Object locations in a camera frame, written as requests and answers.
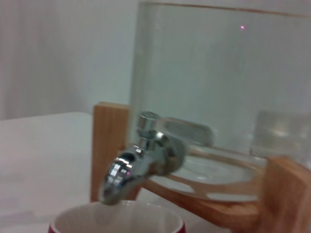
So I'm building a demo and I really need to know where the chrome faucet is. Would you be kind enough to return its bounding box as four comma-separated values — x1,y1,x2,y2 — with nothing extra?
98,111,215,207

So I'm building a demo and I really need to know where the red cup white inside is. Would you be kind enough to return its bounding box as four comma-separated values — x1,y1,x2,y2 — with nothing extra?
47,200,188,233

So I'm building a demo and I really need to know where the wooden dispenser stand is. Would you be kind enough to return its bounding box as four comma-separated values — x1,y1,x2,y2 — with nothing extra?
90,101,311,233

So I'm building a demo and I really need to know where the glass water dispenser jar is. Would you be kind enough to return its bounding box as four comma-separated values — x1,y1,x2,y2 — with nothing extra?
129,0,311,202

